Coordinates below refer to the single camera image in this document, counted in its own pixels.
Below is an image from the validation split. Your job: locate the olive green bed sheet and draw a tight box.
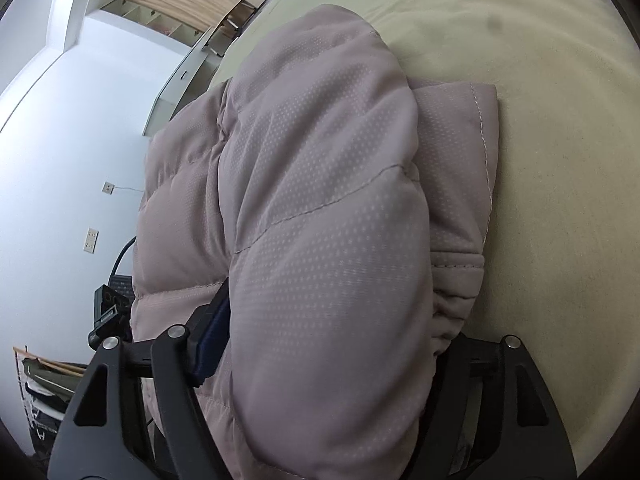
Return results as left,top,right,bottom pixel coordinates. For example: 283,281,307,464
217,0,639,479

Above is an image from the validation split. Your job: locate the black metal chair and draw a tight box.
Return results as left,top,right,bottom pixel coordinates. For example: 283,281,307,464
107,236,137,304

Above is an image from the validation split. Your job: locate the white wall socket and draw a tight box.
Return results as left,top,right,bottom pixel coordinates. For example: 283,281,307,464
102,182,115,194

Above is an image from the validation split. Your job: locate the white floating desk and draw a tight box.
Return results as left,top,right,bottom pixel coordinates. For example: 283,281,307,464
143,11,241,138

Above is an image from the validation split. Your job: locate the mauve quilted hooded coat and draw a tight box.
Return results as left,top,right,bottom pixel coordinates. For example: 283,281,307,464
131,4,499,479

